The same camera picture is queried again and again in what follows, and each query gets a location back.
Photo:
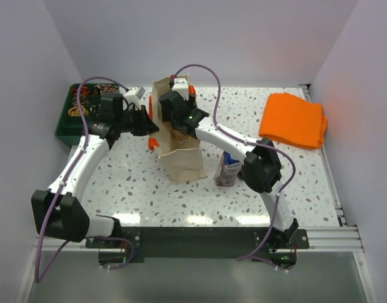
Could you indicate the cola bottle on table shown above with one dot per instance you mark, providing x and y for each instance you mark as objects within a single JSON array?
[{"x": 240, "y": 174}]

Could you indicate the aluminium front rail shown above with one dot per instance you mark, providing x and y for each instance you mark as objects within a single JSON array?
[{"x": 324, "y": 239}]

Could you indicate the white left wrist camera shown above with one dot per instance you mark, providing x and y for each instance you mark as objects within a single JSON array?
[{"x": 134, "y": 95}]

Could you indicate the beige canvas bag orange handles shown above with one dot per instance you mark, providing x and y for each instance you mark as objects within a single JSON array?
[{"x": 179, "y": 155}]

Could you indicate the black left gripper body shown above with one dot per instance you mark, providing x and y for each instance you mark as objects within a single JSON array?
[{"x": 130, "y": 122}]

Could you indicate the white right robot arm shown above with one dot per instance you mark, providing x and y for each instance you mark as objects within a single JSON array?
[{"x": 261, "y": 164}]

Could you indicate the orange folded cloth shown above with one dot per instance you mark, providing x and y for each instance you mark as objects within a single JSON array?
[{"x": 294, "y": 121}]

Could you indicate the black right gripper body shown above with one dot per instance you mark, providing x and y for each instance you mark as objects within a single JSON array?
[{"x": 190, "y": 103}]

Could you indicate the green compartment tray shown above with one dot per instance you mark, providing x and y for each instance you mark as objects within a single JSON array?
[{"x": 70, "y": 126}]

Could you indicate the purple milk carton white cap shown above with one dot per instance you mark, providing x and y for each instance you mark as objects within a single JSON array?
[{"x": 227, "y": 170}]

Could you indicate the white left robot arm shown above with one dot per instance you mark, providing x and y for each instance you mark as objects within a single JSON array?
[{"x": 58, "y": 211}]

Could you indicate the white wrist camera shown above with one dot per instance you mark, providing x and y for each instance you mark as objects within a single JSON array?
[
  {"x": 181, "y": 86},
  {"x": 134, "y": 95}
]

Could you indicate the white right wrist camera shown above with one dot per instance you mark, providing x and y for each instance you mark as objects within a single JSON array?
[{"x": 181, "y": 86}]

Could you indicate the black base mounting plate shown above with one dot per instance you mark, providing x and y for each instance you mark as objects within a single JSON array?
[{"x": 198, "y": 242}]

